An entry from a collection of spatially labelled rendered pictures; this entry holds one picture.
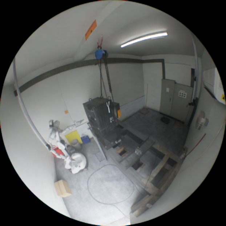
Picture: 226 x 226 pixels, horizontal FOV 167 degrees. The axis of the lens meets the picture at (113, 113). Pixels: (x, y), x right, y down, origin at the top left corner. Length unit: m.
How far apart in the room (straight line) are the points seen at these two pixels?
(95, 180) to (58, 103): 2.33
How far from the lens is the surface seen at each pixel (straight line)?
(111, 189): 2.15
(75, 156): 2.41
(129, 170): 1.52
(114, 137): 1.66
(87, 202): 2.33
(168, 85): 3.55
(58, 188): 2.50
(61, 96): 2.38
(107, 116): 1.57
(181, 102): 3.57
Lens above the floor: 2.11
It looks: 29 degrees down
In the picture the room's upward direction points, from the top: 10 degrees counter-clockwise
